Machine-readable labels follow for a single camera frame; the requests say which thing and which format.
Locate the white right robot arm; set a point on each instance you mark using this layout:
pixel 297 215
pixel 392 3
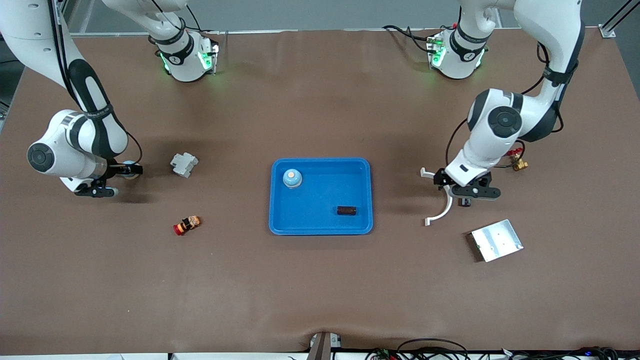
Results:
pixel 30 30

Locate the brown glossy electrolytic capacitor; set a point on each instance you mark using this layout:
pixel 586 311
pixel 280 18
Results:
pixel 346 210

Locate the aluminium frame profile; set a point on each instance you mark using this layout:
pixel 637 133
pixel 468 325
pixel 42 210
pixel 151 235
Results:
pixel 607 31

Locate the aluminium plate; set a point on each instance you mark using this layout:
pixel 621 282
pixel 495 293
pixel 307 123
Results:
pixel 496 241

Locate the brown table mat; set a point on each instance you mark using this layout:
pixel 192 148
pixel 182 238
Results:
pixel 320 100

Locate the blue bell with cream button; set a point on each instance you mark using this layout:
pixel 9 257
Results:
pixel 130 163
pixel 292 178

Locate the orange emergency stop button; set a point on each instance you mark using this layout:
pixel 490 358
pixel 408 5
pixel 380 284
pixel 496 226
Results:
pixel 186 225

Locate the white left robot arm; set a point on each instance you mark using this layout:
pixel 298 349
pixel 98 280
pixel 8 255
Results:
pixel 550 30

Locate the white circuit breaker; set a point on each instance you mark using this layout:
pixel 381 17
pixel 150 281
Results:
pixel 184 165

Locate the blue plastic tray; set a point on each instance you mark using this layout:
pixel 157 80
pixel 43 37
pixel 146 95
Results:
pixel 320 197

